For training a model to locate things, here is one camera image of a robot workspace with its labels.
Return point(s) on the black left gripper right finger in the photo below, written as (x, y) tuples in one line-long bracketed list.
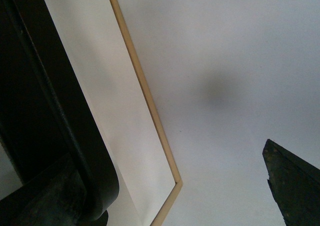
[(294, 184)]

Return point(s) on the wooden drawer cabinet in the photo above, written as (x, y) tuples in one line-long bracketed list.
[(165, 208)]

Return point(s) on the black drawer handle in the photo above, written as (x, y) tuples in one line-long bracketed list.
[(43, 111)]

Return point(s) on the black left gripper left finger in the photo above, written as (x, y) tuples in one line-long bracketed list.
[(56, 196)]

